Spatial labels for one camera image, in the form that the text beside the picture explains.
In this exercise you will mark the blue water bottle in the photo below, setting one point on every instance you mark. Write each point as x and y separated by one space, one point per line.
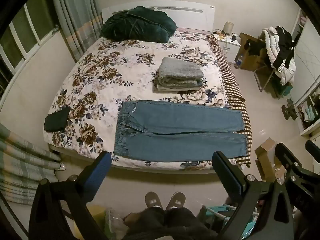
239 60

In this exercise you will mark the floral bed sheet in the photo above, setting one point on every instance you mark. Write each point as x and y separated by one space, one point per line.
140 55

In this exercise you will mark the dark green duvet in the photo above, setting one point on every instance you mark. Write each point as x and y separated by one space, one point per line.
135 25

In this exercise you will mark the white headboard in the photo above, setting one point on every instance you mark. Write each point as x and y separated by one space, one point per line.
190 17

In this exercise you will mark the blue denim pants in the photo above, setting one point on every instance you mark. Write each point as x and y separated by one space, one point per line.
180 120

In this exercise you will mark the white wardrobe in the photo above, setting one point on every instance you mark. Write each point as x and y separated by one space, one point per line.
310 55

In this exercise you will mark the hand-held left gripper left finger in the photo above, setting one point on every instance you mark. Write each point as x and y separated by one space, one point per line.
98 172

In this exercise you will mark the white framed window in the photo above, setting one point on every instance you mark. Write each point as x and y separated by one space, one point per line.
25 35

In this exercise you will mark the dark cup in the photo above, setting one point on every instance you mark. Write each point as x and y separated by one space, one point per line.
234 37

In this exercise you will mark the dark patterned slippers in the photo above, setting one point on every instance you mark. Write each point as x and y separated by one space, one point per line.
290 110

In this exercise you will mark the folded black cloth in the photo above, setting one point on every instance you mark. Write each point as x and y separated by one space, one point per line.
56 120

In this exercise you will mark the black jacket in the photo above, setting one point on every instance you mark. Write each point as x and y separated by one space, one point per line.
285 40

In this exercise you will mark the chair piled with clothes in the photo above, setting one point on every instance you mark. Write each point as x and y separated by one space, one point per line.
270 45

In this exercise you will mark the clothes pile on shelf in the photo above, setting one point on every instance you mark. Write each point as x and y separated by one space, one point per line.
308 112

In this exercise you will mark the metal folding chair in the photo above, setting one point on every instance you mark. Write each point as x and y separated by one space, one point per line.
260 80

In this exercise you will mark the person's left leg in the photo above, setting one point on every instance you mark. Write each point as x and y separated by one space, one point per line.
147 222

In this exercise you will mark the folded cream cloth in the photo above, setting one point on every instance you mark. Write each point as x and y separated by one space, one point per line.
170 89

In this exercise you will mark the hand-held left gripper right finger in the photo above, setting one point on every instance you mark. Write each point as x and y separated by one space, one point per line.
225 177

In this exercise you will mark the yellow-green bag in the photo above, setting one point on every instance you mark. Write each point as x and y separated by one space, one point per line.
97 220

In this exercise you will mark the grey striped curtain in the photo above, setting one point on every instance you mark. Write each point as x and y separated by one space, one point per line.
75 17
22 160

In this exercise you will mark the person's right leg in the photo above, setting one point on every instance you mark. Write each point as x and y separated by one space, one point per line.
185 222

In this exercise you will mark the grey slipper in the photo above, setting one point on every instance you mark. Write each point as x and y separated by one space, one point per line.
176 200
153 200

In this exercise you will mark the person's leg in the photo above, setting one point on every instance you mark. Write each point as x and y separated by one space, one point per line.
185 222
147 222

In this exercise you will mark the black garment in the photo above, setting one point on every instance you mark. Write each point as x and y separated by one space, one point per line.
253 46

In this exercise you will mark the small open cardboard box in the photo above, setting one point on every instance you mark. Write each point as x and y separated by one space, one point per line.
265 147

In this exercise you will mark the teal storage rack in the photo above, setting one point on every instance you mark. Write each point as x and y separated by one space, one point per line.
217 212

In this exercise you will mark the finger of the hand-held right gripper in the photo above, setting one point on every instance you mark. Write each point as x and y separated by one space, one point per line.
312 147
285 155

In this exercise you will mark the large cardboard box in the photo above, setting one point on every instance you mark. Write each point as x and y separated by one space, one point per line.
250 61

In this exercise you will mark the teal box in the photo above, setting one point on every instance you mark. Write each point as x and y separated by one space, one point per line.
286 90

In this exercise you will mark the white nightstand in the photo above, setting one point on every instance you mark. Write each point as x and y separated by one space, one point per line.
231 50

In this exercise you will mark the folded grey fleece blanket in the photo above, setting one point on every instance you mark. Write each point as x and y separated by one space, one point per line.
180 67

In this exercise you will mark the white table lamp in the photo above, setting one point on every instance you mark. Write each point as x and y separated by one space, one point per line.
228 27

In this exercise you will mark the brown plaid blanket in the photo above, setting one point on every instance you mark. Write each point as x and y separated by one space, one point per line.
230 80

